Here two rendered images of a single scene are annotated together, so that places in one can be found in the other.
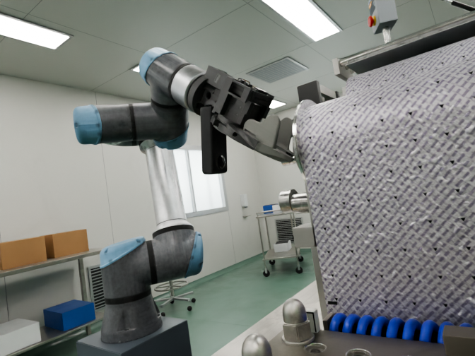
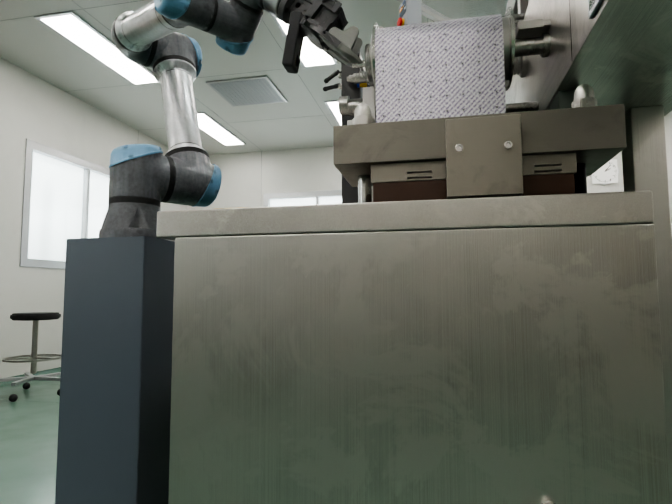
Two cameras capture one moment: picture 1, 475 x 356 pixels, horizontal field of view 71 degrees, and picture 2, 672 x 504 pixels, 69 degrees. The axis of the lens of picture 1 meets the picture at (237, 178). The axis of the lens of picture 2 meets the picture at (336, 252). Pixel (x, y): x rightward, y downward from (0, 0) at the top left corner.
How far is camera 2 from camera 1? 0.65 m
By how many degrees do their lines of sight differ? 23
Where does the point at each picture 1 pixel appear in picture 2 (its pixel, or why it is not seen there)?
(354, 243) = (401, 109)
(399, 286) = not seen: hidden behind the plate
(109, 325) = (120, 220)
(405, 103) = (443, 29)
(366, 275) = not seen: hidden behind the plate
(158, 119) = (236, 17)
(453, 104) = (467, 33)
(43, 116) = not seen: outside the picture
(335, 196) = (393, 79)
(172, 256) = (193, 173)
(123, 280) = (142, 179)
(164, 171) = (185, 97)
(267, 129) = (348, 36)
